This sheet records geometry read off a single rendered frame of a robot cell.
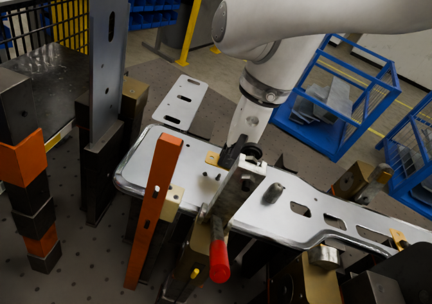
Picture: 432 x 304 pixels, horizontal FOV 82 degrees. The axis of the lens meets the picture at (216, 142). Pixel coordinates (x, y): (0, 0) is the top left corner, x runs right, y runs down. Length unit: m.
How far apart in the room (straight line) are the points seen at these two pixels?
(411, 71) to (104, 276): 8.40
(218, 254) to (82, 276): 0.49
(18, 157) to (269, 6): 0.36
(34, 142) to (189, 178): 0.28
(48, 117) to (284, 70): 0.45
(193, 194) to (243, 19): 0.34
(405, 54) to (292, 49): 8.16
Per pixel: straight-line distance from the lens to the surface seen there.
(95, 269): 0.75
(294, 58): 0.36
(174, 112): 0.69
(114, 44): 0.50
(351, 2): 0.26
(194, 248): 0.40
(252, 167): 0.29
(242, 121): 0.40
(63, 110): 0.60
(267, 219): 0.55
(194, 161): 0.57
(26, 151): 0.43
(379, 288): 0.45
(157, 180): 0.35
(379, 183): 0.78
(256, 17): 0.28
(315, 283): 0.44
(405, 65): 8.55
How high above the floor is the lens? 1.40
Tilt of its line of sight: 38 degrees down
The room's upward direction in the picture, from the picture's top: 24 degrees clockwise
